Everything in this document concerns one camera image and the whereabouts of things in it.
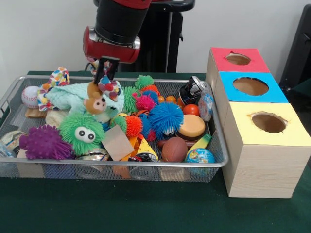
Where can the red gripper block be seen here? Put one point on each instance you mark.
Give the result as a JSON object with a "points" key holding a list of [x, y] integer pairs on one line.
{"points": [[109, 52]]}

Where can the colourful spotted cloth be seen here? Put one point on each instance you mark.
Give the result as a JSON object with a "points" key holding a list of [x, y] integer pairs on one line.
{"points": [[58, 76], [108, 87]]}

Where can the doll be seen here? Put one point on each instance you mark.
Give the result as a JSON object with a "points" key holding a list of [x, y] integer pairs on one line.
{"points": [[96, 104]]}

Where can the mint green knitted cloth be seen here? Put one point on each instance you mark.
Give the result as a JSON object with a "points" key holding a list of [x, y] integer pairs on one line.
{"points": [[68, 97]]}

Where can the clear plastic bottle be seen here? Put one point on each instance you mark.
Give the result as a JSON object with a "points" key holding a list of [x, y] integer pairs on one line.
{"points": [[206, 104]]}

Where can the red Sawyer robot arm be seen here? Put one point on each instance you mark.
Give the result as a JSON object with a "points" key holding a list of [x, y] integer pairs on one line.
{"points": [[119, 21]]}

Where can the shallow clear mesh bin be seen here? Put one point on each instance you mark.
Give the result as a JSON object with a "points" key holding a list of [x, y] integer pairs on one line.
{"points": [[73, 172]]}

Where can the wooden box with three holes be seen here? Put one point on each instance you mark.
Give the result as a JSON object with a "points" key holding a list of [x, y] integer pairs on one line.
{"points": [[262, 170]]}

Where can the green spiky toy with eyes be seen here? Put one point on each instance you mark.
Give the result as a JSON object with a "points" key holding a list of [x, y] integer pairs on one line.
{"points": [[73, 128]]}

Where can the blue spiky rubber ball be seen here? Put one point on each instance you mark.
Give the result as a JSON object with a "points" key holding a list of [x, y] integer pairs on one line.
{"points": [[165, 116]]}

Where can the plain wooden block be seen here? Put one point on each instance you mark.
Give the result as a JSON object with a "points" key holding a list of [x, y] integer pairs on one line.
{"points": [[116, 145]]}

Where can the white baseball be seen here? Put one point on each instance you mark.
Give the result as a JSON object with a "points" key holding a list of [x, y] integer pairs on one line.
{"points": [[28, 97]]}

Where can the black and red soda can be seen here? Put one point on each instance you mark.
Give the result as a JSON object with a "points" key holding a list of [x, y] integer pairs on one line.
{"points": [[192, 89]]}

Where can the small orange ball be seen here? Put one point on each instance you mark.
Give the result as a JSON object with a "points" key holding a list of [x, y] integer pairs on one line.
{"points": [[191, 109]]}

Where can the purple spiky rubber toy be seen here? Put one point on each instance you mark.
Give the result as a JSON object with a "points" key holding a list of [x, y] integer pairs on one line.
{"points": [[43, 143]]}

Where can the toy hamburger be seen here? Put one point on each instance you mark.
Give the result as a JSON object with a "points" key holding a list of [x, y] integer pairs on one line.
{"points": [[193, 126]]}

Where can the small brown football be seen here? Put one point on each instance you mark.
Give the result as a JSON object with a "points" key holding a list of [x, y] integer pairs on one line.
{"points": [[174, 150]]}

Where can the small globe ball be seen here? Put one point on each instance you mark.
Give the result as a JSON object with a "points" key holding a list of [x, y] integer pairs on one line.
{"points": [[199, 155]]}

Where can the black upright panel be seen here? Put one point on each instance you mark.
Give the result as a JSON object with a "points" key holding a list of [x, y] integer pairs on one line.
{"points": [[298, 48]]}

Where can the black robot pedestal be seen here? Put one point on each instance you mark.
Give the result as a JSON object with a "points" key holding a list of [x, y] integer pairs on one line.
{"points": [[158, 48]]}

